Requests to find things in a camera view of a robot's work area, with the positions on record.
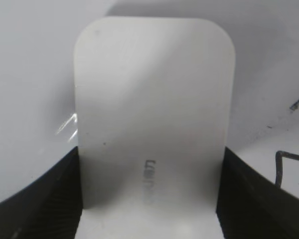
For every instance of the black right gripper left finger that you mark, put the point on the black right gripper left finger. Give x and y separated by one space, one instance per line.
48 208

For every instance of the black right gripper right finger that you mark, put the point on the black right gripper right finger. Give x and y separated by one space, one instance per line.
251 207

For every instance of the white board eraser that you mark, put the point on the white board eraser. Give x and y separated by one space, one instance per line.
153 98

